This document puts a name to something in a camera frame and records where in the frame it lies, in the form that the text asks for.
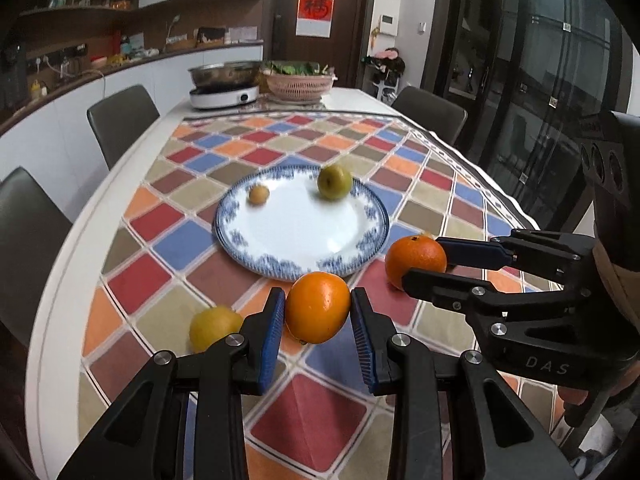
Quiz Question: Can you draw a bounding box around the near left dark chair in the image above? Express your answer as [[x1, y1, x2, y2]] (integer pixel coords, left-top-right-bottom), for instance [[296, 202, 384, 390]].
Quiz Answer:
[[0, 167, 72, 347]]

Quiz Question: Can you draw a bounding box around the green pear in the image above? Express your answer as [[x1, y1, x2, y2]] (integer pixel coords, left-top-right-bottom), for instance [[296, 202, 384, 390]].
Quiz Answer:
[[317, 164, 352, 200]]

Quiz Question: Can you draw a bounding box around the white induction cooker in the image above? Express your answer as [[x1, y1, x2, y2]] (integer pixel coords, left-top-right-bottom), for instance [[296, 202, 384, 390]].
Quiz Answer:
[[190, 86, 259, 110]]

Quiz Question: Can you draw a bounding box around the red fu door poster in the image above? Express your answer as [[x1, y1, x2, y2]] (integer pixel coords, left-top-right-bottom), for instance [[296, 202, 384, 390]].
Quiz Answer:
[[295, 0, 335, 39]]

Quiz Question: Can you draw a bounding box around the black water dispenser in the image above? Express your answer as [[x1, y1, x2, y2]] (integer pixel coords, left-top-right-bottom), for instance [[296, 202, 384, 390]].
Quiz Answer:
[[1, 44, 29, 112]]

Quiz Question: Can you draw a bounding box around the yellow pear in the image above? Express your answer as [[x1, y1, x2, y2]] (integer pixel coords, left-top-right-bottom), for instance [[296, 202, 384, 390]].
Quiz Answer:
[[189, 306, 243, 353]]

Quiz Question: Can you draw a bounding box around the white wall intercom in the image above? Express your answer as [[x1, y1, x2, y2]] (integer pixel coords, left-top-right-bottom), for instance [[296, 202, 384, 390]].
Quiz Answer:
[[378, 13, 398, 37]]

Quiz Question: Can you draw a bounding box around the steel pan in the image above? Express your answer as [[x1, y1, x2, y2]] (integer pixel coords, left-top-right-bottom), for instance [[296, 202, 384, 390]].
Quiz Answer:
[[189, 61, 262, 91]]

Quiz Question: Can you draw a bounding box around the far left dark chair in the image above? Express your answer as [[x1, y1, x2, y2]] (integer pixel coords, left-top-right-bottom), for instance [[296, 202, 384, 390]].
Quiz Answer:
[[87, 84, 160, 169]]

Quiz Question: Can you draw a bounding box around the brown kiwi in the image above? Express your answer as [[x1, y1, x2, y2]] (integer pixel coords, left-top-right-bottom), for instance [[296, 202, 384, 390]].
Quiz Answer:
[[247, 184, 270, 206]]

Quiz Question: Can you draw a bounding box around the orange tangerine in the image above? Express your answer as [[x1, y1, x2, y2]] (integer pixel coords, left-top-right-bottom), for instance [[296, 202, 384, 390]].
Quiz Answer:
[[385, 235, 448, 289]]

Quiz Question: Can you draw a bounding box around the smooth orange persimmon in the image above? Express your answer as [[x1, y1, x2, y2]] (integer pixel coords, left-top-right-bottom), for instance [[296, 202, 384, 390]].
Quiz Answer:
[[284, 272, 350, 344]]

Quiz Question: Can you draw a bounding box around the pink basket with greens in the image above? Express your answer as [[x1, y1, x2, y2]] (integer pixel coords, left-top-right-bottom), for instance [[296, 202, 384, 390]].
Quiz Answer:
[[262, 61, 337, 104]]

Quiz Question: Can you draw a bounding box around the person right hand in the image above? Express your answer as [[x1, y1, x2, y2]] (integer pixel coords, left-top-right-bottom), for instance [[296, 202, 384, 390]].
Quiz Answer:
[[558, 387, 588, 405]]

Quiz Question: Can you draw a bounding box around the blue white porcelain plate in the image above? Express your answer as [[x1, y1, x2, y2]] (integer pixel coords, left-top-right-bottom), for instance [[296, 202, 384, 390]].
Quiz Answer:
[[213, 165, 390, 283]]

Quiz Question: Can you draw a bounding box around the right dark chair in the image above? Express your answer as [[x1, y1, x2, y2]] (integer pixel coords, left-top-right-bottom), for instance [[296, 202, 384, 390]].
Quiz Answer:
[[392, 86, 468, 145]]

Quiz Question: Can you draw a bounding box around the dark wooden door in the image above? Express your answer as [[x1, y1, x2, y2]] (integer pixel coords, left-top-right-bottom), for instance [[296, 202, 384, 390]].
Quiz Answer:
[[262, 0, 374, 88]]

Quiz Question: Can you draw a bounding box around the stroller with pink toy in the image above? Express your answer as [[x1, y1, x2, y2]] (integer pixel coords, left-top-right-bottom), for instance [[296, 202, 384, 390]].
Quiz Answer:
[[361, 47, 406, 105]]

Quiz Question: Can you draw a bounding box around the dark chair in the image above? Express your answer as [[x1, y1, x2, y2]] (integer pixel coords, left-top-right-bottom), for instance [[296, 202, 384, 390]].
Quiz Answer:
[[0, 167, 72, 347], [392, 86, 468, 145], [87, 84, 160, 169]]

